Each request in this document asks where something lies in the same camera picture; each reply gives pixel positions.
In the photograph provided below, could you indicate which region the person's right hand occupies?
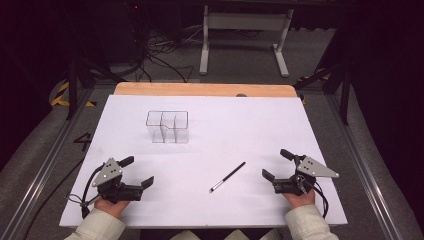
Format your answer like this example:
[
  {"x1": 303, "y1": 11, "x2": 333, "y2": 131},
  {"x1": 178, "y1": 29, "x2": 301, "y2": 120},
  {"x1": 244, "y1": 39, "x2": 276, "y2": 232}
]
[{"x1": 282, "y1": 189, "x2": 316, "y2": 210}]

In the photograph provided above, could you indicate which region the white metal stand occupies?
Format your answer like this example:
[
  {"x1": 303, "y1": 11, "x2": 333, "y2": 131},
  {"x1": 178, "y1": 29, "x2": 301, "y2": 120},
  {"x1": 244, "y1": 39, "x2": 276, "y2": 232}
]
[{"x1": 198, "y1": 4, "x2": 295, "y2": 79}]

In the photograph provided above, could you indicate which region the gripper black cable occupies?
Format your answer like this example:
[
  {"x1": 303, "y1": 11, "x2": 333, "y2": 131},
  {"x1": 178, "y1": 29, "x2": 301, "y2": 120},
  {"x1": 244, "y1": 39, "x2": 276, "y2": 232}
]
[
  {"x1": 67, "y1": 164, "x2": 105, "y2": 220},
  {"x1": 303, "y1": 180, "x2": 330, "y2": 220}
]

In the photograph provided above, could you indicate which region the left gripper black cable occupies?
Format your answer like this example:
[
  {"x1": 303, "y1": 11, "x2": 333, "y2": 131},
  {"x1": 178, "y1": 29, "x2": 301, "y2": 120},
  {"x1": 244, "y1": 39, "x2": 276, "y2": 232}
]
[{"x1": 67, "y1": 164, "x2": 105, "y2": 220}]

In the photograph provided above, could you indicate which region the tangle of black cables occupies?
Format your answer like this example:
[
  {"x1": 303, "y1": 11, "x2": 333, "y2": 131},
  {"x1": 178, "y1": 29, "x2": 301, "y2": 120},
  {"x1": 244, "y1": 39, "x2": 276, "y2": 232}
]
[{"x1": 137, "y1": 28, "x2": 196, "y2": 84}]

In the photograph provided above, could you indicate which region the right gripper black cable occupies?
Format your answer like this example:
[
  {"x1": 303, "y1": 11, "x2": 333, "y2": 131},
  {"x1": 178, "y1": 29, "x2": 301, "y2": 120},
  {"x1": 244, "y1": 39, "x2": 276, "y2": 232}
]
[{"x1": 303, "y1": 180, "x2": 330, "y2": 220}]

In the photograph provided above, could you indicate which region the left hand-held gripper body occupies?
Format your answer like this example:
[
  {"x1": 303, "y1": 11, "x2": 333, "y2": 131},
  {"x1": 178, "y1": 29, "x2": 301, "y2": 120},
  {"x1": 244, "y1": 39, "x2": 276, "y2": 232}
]
[{"x1": 91, "y1": 157, "x2": 145, "y2": 205}]

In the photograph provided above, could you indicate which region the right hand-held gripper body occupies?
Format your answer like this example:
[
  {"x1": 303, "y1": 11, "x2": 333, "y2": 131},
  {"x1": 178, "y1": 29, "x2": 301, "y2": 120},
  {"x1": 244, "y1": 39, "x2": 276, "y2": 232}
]
[{"x1": 272, "y1": 154, "x2": 341, "y2": 197}]

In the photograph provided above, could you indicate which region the black floor cable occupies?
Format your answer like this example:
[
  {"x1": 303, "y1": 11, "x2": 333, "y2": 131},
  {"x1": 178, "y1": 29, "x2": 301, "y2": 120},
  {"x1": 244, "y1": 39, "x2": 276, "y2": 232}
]
[{"x1": 20, "y1": 159, "x2": 85, "y2": 240}]

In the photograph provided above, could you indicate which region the person's left hand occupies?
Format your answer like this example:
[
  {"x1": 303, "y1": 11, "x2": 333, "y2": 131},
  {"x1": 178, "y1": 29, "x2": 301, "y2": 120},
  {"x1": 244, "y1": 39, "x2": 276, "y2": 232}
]
[{"x1": 94, "y1": 196, "x2": 131, "y2": 219}]

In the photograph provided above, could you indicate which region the yellow and black floor tape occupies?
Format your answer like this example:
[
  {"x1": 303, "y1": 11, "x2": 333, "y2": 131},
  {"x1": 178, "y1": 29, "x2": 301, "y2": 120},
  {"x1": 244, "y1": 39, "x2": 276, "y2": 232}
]
[{"x1": 49, "y1": 80, "x2": 98, "y2": 108}]

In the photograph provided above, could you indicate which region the clear acrylic organizer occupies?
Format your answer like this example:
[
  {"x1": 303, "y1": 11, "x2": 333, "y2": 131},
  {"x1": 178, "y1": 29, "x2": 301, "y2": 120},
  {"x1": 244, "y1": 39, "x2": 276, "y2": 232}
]
[{"x1": 145, "y1": 109, "x2": 190, "y2": 145}]

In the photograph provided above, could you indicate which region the aluminium floor rail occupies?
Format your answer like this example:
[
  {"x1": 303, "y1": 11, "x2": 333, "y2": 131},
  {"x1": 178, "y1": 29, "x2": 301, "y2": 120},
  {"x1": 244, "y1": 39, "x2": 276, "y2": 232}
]
[
  {"x1": 324, "y1": 94, "x2": 407, "y2": 240},
  {"x1": 0, "y1": 87, "x2": 95, "y2": 240}
]

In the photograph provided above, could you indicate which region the white table cover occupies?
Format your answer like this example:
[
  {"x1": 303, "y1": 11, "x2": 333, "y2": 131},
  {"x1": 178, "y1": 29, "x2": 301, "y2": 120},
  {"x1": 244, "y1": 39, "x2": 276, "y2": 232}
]
[{"x1": 59, "y1": 94, "x2": 349, "y2": 229}]

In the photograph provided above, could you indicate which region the black makeup brush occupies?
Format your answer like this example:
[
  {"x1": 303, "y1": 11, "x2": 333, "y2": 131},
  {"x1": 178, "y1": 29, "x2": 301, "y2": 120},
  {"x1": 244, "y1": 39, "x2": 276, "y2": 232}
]
[{"x1": 208, "y1": 161, "x2": 247, "y2": 195}]

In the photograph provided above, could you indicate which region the black tripod stand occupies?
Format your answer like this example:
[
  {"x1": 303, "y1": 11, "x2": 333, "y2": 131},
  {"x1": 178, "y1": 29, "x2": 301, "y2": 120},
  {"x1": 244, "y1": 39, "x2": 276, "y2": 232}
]
[
  {"x1": 292, "y1": 62, "x2": 352, "y2": 126},
  {"x1": 65, "y1": 54, "x2": 128, "y2": 121}
]

